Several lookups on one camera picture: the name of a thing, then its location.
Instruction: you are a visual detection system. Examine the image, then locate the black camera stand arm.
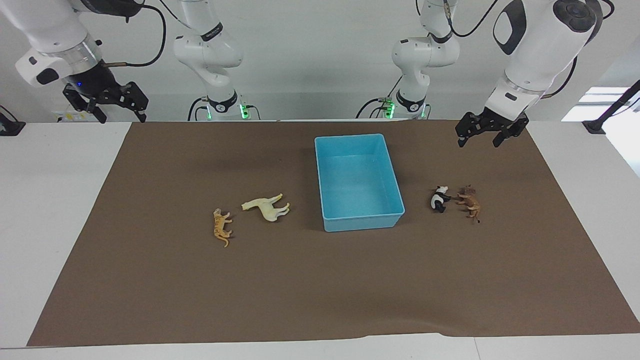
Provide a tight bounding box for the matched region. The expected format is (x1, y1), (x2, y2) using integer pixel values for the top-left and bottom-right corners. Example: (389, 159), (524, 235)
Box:
(582, 79), (640, 135)

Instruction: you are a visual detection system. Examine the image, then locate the brown lion toy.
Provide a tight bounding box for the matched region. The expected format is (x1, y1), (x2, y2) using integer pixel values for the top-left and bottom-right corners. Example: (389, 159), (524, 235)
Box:
(455, 184), (482, 224)

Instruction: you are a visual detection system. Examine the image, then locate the orange tiger toy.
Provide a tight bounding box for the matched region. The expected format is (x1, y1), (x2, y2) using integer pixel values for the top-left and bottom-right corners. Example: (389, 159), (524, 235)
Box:
(212, 208), (234, 249)

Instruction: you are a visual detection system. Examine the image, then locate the light blue storage box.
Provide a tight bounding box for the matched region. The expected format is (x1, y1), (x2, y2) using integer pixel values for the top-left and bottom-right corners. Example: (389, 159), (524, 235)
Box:
(314, 133), (406, 233)

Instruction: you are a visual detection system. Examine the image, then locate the white box yellow label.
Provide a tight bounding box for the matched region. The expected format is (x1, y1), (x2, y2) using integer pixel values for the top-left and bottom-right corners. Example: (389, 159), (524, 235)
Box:
(52, 110), (92, 123)

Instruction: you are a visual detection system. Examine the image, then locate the black left base cable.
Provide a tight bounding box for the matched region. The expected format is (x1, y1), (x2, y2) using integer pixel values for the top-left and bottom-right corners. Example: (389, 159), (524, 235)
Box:
(355, 74), (404, 120)

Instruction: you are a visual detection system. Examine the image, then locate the black white panda toy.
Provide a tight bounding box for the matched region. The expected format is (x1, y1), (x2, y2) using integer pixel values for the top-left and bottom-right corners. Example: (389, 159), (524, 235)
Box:
(430, 185), (452, 214)

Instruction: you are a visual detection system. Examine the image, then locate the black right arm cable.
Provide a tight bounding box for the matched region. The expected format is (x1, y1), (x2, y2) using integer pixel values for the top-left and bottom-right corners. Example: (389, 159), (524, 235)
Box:
(102, 0), (167, 69)

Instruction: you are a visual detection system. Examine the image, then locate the black right base cable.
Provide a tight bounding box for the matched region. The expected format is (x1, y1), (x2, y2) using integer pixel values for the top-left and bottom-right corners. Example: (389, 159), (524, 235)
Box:
(187, 96), (261, 122)

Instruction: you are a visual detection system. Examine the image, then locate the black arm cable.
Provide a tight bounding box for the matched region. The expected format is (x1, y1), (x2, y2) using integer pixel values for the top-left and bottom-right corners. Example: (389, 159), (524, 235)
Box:
(415, 0), (616, 100)
(102, 0), (167, 69)

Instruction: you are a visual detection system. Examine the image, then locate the black base cable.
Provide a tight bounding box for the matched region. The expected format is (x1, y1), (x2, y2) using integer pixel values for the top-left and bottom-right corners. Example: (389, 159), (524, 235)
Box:
(187, 96), (261, 122)
(355, 74), (404, 120)

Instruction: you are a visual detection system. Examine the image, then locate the brown table mat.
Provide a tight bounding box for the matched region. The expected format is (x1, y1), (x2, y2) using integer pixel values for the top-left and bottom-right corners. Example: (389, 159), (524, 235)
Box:
(26, 119), (640, 347)

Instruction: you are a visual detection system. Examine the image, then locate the bright window pane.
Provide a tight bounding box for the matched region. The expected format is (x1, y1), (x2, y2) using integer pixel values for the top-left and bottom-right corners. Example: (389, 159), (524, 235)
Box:
(560, 86), (640, 124)

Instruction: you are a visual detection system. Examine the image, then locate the black table clamp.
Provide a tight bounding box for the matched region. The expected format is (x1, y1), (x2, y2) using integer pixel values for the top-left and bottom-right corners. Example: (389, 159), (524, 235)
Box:
(0, 105), (27, 137)

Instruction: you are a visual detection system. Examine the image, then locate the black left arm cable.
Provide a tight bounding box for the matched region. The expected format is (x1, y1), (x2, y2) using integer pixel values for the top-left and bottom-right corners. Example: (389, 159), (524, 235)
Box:
(415, 0), (616, 100)

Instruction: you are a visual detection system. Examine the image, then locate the cream horse toy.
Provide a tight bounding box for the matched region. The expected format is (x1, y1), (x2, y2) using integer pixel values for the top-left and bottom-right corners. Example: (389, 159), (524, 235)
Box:
(241, 193), (291, 223)

